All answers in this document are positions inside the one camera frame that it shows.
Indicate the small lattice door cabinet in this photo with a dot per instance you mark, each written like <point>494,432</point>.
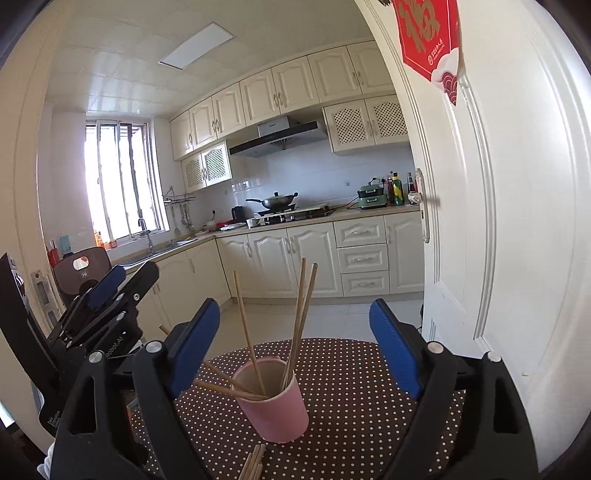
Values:
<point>207,168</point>

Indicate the chrome faucet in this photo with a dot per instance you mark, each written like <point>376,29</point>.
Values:
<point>147,235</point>

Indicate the black kettle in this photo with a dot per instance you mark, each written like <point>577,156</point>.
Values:
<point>238,213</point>

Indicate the small orange bottle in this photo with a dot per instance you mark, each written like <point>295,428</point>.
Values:
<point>99,238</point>

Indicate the green tabletop cooker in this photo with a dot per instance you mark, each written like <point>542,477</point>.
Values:
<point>371,196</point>

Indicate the cream lower cabinets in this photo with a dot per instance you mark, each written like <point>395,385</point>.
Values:
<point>277,258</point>

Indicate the black range hood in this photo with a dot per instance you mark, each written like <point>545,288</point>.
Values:
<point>277,136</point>

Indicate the dark sauce bottle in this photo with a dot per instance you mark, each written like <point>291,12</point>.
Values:
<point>410,189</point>

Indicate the cream cabinets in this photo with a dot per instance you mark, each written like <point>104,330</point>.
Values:
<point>277,258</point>
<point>277,92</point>

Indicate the white mug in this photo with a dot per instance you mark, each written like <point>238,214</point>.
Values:
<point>252,222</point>

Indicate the red paper door decoration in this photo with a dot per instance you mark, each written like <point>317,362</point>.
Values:
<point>427,37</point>

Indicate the kitchen window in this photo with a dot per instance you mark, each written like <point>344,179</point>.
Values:
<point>120,184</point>

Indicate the wok with lid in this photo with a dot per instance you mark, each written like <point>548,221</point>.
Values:
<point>277,201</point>

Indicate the brown chair back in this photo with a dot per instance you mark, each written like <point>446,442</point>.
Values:
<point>69,277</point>

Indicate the cream drawer stack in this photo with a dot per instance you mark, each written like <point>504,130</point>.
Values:
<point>362,256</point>

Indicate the cream upper cabinets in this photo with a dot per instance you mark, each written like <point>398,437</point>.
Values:
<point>277,92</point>

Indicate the red capped bottle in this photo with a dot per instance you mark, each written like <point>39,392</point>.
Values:
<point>389,187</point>

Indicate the light wooden chopstick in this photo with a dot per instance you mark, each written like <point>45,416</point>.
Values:
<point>308,300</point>
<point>221,373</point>
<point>221,389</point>
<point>244,323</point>

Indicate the ceiling light panel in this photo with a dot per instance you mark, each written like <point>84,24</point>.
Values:
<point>196,44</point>

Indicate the gas stove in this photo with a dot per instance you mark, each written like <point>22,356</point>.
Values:
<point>295,214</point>

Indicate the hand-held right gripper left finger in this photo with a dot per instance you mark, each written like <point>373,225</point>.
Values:
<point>198,346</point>

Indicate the blue container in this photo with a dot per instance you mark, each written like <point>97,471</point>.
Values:
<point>66,245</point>

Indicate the green bottle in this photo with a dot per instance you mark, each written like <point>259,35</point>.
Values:
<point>398,191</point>

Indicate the wide lattice door cabinet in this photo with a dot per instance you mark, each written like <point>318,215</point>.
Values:
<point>364,124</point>

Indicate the red container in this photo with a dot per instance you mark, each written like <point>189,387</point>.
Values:
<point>54,257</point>

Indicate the polka dot round table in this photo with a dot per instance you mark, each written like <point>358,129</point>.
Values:
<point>346,415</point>

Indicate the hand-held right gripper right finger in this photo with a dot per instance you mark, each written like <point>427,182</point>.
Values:
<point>395,350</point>

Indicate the dark wooden chopstick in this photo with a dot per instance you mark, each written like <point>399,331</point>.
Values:
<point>298,304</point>

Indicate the wall utensil rack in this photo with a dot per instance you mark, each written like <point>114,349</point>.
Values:
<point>180,203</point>

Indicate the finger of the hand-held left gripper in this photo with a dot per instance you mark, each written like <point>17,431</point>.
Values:
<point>108,284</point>
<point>138,286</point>

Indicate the person's left hand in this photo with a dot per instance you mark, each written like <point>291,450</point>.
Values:
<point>48,459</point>

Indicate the white door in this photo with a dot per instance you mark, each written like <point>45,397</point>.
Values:
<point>508,207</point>

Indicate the pink paper cup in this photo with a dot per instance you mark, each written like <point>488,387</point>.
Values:
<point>277,415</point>

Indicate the steel sink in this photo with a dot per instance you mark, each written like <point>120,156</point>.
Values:
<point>161,249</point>

